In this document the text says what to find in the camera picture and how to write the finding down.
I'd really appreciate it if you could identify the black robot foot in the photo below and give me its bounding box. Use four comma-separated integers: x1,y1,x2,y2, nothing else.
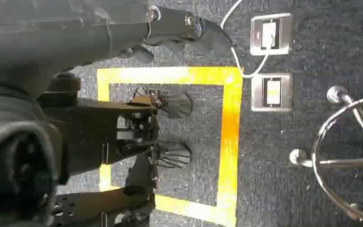
151,141,192,169
132,87,194,119

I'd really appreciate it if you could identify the black robot leg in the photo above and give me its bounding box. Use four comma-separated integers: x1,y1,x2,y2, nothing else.
50,151,158,227
37,72,160,175

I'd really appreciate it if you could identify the white cable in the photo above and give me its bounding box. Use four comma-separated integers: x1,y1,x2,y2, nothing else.
220,0,270,79

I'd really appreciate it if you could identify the yellow floor tape square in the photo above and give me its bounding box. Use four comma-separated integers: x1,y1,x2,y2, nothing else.
96,66,244,227

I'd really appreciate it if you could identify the steel floor socket with plug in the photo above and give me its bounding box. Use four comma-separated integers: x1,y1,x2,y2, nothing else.
250,12,294,57

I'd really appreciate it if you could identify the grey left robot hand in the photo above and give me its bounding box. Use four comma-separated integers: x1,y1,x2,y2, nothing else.
0,0,234,227

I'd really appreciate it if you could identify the chrome chair base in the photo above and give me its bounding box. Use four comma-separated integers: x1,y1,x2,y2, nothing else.
288,85,363,227

